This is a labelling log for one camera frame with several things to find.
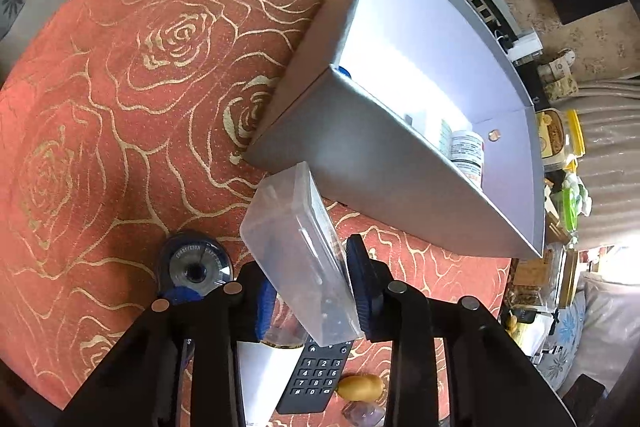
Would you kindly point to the grey curtain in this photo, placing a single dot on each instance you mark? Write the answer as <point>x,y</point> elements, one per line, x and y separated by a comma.
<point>610,157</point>

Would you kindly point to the glass jar of nuts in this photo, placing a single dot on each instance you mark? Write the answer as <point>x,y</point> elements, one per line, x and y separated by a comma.
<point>540,277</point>

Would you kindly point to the purple nail polish bottle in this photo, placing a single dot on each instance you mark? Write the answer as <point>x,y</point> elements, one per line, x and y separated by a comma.
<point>362,417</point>

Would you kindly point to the white pill bottle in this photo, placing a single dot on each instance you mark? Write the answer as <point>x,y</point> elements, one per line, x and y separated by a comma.
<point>467,157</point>

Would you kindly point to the brown egg-shaped object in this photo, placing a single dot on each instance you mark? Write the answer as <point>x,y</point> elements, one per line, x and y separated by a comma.
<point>360,388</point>

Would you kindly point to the red rose-pattern tablecloth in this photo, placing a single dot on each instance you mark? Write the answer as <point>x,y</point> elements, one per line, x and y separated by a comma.
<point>100,107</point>

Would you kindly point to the clear plastic case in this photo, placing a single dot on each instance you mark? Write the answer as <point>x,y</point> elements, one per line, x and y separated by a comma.
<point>295,247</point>

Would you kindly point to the green-lid container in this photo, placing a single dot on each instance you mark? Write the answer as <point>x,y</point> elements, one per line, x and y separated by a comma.
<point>575,202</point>

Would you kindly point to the grey power strip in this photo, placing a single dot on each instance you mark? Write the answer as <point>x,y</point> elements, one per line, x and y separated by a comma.
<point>477,1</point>

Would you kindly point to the beige floral pouch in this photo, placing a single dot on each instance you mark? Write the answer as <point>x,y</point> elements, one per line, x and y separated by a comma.
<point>557,72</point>

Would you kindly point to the white cylindrical tube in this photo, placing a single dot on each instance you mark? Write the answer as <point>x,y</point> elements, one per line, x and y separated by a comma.
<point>265,377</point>

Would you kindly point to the correction tape dispenser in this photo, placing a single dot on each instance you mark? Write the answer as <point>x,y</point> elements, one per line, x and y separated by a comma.
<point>195,267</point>

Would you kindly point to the grey cardboard box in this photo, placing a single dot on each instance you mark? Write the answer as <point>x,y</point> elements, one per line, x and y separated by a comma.
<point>350,157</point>

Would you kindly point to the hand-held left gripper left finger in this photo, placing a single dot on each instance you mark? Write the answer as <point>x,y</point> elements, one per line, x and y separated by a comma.
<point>262,307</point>

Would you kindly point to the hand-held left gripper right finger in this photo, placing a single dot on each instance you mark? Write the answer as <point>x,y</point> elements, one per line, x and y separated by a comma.
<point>365,287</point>

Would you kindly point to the white box device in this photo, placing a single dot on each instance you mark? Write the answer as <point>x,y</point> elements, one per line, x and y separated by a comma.
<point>525,46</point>

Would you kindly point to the yellow-lid plastic jar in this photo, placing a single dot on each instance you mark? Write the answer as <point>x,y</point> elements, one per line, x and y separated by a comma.
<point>557,139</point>

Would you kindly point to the black remote control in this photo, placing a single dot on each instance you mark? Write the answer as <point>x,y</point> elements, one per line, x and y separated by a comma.
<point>315,377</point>

